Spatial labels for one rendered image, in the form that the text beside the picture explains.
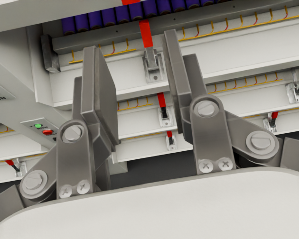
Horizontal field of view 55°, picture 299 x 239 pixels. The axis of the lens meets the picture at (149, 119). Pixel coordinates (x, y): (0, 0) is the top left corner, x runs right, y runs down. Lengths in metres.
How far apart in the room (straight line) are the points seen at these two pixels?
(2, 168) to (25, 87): 0.57
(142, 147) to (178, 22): 0.46
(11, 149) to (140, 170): 0.42
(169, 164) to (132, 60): 0.57
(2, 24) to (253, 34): 0.32
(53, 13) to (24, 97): 0.16
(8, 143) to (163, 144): 0.38
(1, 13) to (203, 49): 0.26
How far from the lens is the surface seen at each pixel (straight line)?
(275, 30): 0.46
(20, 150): 0.69
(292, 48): 0.46
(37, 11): 0.30
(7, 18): 0.31
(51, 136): 0.56
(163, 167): 0.94
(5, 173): 0.94
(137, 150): 0.80
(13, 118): 0.49
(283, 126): 0.85
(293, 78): 0.64
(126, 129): 0.61
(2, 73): 0.38
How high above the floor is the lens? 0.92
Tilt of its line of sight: 68 degrees down
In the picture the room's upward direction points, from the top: 21 degrees counter-clockwise
